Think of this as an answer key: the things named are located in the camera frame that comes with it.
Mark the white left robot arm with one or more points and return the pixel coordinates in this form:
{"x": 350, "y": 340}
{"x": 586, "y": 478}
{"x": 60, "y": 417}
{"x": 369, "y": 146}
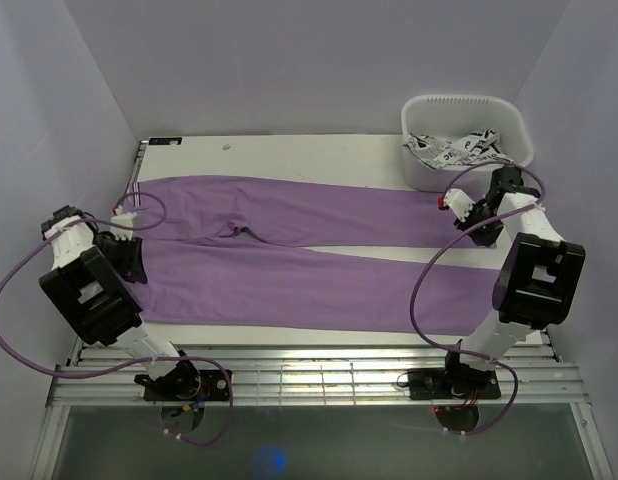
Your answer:
{"x": 89, "y": 285}

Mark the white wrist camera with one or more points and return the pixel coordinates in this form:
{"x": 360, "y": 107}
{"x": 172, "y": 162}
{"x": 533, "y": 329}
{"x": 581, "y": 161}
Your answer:
{"x": 459, "y": 204}
{"x": 122, "y": 224}

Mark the black blue label sticker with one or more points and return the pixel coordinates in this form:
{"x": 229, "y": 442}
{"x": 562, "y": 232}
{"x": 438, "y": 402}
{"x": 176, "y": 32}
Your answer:
{"x": 164, "y": 141}

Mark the aluminium rail frame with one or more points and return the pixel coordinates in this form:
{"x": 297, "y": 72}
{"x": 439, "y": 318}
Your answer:
{"x": 322, "y": 405}

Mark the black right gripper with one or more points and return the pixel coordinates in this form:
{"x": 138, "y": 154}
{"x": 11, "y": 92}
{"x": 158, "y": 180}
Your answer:
{"x": 484, "y": 240}

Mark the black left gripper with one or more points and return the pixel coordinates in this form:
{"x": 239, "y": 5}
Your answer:
{"x": 136, "y": 273}

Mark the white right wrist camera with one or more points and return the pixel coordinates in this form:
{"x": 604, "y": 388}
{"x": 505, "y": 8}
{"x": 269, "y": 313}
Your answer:
{"x": 459, "y": 204}

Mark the black white printed trousers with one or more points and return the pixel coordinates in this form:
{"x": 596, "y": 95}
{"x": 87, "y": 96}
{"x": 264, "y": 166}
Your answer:
{"x": 474, "y": 148}

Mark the white plastic basket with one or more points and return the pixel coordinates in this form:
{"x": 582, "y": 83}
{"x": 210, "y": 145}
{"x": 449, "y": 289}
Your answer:
{"x": 456, "y": 119}

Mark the purple trousers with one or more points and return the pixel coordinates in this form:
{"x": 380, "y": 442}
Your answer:
{"x": 240, "y": 251}

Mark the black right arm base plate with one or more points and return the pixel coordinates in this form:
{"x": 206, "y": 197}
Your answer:
{"x": 440, "y": 384}

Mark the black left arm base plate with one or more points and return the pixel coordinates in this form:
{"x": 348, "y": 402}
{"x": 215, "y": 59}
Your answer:
{"x": 214, "y": 388}

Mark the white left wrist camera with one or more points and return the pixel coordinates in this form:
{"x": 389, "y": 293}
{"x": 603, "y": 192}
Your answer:
{"x": 122, "y": 224}

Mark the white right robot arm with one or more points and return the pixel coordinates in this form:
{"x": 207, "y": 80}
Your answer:
{"x": 535, "y": 287}

